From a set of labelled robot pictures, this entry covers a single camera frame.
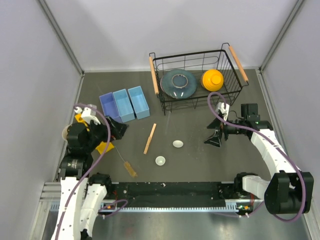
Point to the black wire basket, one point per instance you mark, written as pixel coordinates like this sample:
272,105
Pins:
223,60

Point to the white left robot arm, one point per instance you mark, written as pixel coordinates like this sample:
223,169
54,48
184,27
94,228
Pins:
81,195

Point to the white oval dish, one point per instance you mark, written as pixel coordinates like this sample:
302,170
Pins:
177,143

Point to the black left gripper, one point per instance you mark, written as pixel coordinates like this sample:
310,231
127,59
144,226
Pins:
117,129

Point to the test tube brush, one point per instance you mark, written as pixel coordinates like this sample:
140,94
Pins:
128,166

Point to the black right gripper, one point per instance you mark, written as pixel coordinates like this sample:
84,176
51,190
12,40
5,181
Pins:
214,140

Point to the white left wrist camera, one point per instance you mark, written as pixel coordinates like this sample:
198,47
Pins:
86,115

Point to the yellow test tube rack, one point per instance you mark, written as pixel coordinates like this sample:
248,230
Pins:
101,147

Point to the light blue bin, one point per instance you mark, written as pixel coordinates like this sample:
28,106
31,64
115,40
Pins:
139,102
124,105

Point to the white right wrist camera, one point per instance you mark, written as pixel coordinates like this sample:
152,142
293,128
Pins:
223,110

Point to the grey slotted cable duct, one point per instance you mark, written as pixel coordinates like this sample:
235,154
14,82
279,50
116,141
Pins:
110,206

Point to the light blue middle bin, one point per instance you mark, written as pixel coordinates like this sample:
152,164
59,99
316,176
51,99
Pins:
124,105

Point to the yellow ribbed bowl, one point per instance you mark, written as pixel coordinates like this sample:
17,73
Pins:
212,80

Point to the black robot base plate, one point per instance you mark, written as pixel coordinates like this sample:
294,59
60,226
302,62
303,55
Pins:
174,194

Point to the wooden test tube clamp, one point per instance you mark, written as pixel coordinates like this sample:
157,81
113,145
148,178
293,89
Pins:
149,139

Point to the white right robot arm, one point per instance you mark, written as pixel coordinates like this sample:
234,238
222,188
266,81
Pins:
289,191

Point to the dark blue ceramic plate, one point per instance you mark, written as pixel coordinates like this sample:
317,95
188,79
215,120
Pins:
178,84

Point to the light blue right bin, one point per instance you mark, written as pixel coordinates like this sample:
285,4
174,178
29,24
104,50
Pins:
139,102

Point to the purple plastic bin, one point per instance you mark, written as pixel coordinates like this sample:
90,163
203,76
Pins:
109,106

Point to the beige ceramic mug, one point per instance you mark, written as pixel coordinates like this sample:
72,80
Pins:
64,133

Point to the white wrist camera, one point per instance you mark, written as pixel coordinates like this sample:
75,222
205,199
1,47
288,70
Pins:
86,115
223,110

